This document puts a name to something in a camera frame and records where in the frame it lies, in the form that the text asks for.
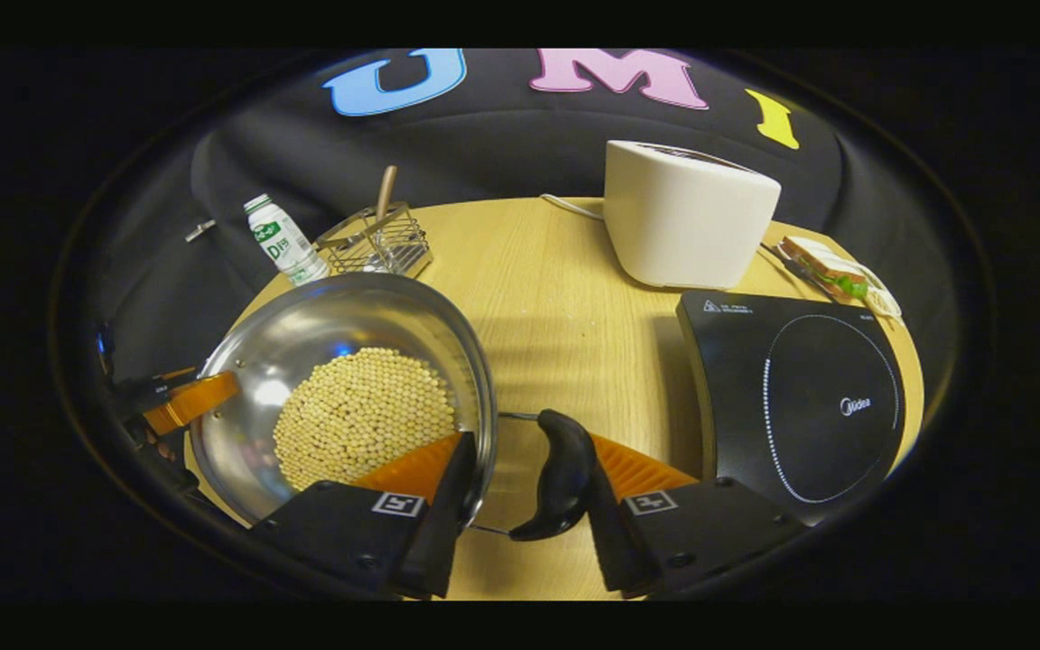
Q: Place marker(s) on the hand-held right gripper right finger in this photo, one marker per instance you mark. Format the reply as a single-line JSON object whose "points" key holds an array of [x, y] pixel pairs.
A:
{"points": [[610, 542]]}

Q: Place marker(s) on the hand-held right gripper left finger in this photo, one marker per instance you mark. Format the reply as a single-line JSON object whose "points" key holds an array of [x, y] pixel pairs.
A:
{"points": [[434, 533]]}

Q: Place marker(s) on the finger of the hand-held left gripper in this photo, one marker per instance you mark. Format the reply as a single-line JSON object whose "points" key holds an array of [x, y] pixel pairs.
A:
{"points": [[145, 390], [195, 402]]}

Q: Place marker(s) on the stainless steel pot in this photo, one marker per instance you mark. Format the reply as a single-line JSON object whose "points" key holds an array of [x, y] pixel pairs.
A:
{"points": [[348, 311]]}

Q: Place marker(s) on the black induction cooktop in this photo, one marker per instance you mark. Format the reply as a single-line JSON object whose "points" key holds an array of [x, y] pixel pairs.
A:
{"points": [[800, 406]]}

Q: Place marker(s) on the pile of yellow soybeans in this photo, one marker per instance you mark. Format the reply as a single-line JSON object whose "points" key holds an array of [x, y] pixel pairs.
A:
{"points": [[357, 415]]}

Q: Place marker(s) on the metal clip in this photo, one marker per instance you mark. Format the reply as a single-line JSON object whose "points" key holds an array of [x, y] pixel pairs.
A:
{"points": [[199, 230]]}

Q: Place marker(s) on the white bottle with green label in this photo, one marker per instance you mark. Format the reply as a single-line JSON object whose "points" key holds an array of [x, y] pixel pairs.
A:
{"points": [[283, 239]]}

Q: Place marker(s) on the wooden stick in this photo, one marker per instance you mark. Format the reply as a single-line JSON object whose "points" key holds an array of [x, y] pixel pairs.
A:
{"points": [[386, 190]]}

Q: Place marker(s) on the white toaster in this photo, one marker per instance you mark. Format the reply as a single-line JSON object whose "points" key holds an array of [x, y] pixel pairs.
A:
{"points": [[682, 217]]}

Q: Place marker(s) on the small white plate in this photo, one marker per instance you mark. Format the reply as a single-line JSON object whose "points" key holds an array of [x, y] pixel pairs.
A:
{"points": [[881, 298]]}

